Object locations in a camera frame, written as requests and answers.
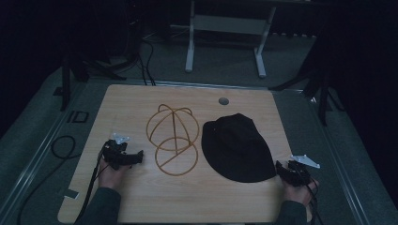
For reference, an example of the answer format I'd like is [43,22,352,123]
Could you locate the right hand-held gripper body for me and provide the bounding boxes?
[283,154,321,188]

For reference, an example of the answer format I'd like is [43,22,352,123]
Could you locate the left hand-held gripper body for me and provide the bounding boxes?
[102,132,136,172]

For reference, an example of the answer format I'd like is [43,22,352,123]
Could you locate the gold wire hat stand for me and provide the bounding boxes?
[145,103,201,177]

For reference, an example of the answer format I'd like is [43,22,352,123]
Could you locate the black bucket hat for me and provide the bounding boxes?
[201,112,278,184]

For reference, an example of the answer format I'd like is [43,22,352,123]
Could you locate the person's right hand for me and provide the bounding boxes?
[282,177,320,208]

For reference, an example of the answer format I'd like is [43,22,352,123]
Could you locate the person's left hand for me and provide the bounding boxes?
[98,161,133,192]

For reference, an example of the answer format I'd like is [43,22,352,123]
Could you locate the black tripod stand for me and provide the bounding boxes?
[268,37,346,128]
[59,46,128,113]

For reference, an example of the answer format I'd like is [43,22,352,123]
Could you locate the right hand-held gripper cable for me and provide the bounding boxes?
[298,170,325,225]

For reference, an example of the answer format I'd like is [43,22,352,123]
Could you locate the hand-held gripper cable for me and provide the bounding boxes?
[298,170,325,225]
[73,146,109,225]

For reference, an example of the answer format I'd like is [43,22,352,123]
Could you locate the left hand-held gripper cable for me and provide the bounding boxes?
[73,146,109,225]

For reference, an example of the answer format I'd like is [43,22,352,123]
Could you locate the black floor cable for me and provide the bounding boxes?
[16,134,77,225]

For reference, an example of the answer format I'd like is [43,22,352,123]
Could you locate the black hanging cables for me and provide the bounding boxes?
[125,0,158,87]

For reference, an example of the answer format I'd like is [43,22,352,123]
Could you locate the white metal desk frame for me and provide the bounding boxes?
[170,0,278,79]

